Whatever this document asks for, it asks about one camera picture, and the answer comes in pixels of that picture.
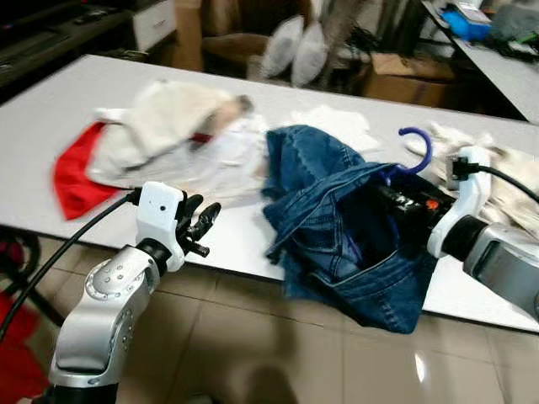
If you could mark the blue plastic hanger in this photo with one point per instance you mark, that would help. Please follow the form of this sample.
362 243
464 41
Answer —
429 150

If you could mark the blue denim jacket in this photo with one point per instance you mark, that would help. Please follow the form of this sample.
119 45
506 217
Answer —
320 194

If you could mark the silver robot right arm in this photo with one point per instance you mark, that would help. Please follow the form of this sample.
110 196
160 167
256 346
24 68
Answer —
505 261

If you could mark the white shirt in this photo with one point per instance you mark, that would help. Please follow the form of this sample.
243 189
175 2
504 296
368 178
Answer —
227 164

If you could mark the cream jacket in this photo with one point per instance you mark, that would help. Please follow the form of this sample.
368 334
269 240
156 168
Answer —
505 210

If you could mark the white cloth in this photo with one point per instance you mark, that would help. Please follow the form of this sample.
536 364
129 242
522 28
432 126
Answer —
337 122

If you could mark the red garment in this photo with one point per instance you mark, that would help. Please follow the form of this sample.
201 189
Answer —
80 181

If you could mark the small cardboard box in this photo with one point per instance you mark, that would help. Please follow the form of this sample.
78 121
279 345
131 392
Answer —
413 80

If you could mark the white side table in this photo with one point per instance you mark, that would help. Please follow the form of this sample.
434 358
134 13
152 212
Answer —
497 76

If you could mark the brown armchair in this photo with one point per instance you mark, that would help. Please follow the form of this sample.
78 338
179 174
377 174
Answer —
227 46

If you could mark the large cardboard box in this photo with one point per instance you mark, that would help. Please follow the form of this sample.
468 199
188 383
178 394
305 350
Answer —
189 34

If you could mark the grey pillow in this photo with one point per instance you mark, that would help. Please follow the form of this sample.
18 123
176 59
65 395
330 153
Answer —
282 46
310 55

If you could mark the person in brown trousers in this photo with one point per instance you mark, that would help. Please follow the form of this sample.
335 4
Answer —
345 29

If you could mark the white drawer unit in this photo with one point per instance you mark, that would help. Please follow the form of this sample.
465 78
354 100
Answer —
156 23

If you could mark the blue object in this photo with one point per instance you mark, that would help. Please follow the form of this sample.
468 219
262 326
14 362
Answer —
467 25

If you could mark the dark red fabric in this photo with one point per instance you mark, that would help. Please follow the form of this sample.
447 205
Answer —
21 353

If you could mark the grey bag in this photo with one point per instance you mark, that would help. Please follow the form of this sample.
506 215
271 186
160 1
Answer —
515 23

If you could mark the black low cabinet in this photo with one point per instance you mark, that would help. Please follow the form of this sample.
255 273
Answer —
50 42

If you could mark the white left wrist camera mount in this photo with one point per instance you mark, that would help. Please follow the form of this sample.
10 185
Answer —
158 215

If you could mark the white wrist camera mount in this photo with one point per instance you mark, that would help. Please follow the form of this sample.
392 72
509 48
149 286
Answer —
473 189
158 215

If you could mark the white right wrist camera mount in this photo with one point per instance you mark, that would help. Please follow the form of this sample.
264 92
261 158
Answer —
473 189

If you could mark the black table leg frame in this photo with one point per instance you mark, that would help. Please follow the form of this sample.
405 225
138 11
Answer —
42 307

